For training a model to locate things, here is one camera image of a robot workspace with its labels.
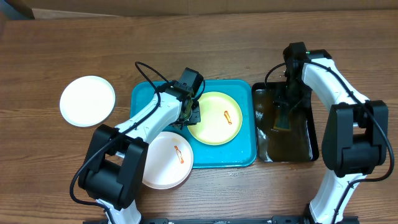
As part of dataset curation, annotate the cardboard sheet at back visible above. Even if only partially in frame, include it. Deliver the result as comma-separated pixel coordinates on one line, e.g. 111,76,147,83
5,0,397,16

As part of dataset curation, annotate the light green plate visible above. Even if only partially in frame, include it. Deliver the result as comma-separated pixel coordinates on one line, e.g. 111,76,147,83
188,91,243,146

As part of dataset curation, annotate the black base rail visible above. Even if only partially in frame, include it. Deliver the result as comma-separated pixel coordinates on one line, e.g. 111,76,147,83
83,215,360,224

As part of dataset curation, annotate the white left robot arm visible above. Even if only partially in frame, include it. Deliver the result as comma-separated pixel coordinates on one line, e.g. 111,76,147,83
70,90,200,223

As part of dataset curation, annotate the black water-filled tray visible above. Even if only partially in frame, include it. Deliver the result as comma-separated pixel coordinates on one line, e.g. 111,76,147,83
252,82,319,162

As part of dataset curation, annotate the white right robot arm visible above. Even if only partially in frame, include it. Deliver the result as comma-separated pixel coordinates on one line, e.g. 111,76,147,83
274,43,394,223

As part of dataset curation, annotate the green yellow sponge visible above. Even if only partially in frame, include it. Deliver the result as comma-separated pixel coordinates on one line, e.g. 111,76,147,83
274,104,291,131

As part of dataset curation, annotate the teal plastic tray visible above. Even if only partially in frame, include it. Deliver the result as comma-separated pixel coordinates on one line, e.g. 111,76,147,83
129,79,257,169

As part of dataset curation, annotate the white plate with sauce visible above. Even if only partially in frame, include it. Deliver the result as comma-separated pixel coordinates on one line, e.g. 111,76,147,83
59,76,116,128

